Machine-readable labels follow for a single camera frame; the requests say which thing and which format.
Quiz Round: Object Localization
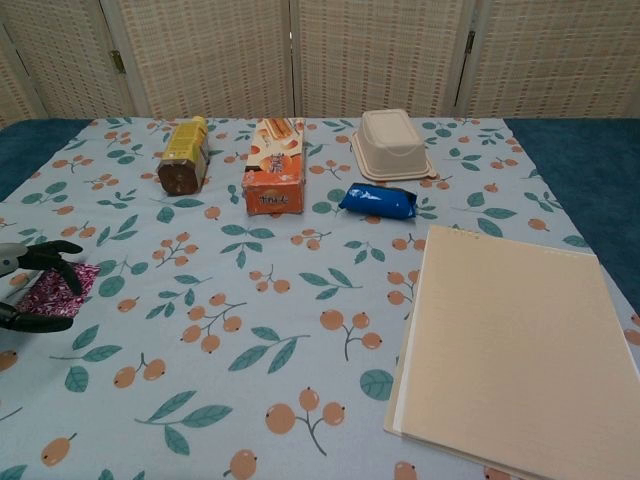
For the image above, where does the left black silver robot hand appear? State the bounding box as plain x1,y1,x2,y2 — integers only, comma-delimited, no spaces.
0,239,85,334

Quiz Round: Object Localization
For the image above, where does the pink patterned pouch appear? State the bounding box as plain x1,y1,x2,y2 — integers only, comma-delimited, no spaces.
14,261,101,319

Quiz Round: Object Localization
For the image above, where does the tea bottle with yellow label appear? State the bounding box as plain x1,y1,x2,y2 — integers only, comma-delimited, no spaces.
156,115,210,196

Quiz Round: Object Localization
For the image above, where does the floral light blue tablecloth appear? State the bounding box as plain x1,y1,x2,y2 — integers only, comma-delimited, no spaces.
0,117,640,480

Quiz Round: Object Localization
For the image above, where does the orange biscuit box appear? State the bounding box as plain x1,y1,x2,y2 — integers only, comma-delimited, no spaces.
242,117,307,217

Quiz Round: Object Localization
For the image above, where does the woven bamboo folding screen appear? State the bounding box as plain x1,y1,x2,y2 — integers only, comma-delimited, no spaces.
0,0,640,129

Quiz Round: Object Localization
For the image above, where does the blue snack packet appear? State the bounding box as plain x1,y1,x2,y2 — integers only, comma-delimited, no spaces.
338,182,419,221

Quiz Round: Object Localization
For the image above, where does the beige plastic food container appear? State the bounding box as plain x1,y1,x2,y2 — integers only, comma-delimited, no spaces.
352,109,437,182

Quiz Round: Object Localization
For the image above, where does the beige paper folder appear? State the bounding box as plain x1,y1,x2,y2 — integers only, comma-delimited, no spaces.
382,224,640,480

